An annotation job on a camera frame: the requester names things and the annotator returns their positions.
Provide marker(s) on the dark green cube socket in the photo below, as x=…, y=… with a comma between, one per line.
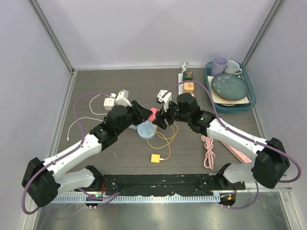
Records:
x=187, y=76

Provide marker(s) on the round light blue socket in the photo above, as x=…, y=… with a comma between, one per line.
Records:
x=145, y=130

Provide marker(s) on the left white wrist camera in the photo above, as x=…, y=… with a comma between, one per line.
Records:
x=121, y=98

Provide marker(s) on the dark blue plate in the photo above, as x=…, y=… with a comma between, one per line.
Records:
x=229, y=87

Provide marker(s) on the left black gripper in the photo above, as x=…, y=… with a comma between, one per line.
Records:
x=140, y=113

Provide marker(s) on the orange cube socket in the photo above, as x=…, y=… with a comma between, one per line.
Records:
x=188, y=87

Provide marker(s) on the white multicolour power strip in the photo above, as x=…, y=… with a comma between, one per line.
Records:
x=183, y=68

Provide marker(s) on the red pink charger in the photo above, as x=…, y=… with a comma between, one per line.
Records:
x=152, y=117

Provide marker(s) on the cream square plate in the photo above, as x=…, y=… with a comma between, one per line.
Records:
x=220, y=100

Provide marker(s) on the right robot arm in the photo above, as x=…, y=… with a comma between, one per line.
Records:
x=268, y=164

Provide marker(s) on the pink power strip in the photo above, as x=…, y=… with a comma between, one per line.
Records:
x=239, y=155

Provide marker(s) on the grey blue mug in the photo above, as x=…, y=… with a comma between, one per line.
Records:
x=233, y=67

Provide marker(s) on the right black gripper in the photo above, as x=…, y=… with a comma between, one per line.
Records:
x=160, y=116

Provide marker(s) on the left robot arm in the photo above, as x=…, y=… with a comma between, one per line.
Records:
x=45, y=179

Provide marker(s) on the white cube socket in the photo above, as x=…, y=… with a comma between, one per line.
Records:
x=109, y=103

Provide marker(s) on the yellow charger block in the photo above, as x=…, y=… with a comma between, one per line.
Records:
x=155, y=158

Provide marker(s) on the teal plastic tray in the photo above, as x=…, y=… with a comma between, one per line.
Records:
x=238, y=108

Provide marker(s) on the black mounting base plate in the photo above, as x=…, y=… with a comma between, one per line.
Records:
x=167, y=184

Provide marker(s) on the purple cup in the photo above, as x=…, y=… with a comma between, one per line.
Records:
x=218, y=65

